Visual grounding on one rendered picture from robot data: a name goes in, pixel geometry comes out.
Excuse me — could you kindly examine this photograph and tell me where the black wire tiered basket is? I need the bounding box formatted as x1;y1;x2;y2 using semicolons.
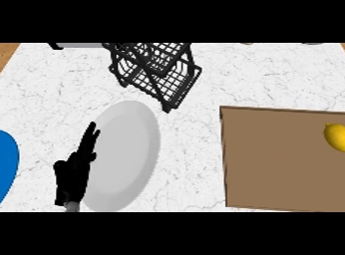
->
101;43;203;115

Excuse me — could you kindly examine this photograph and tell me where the yellow lemon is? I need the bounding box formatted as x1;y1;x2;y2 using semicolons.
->
323;123;345;155

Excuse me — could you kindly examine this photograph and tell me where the grey appliance with black edge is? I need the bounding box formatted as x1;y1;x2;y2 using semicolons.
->
48;43;107;51

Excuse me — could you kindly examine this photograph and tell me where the brown wooden tray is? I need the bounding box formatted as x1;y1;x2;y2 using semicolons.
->
218;105;345;213

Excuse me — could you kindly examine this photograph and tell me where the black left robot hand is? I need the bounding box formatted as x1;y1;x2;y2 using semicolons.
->
52;122;102;207

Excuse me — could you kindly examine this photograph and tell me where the white oval plate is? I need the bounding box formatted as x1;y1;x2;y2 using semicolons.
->
80;100;163;212

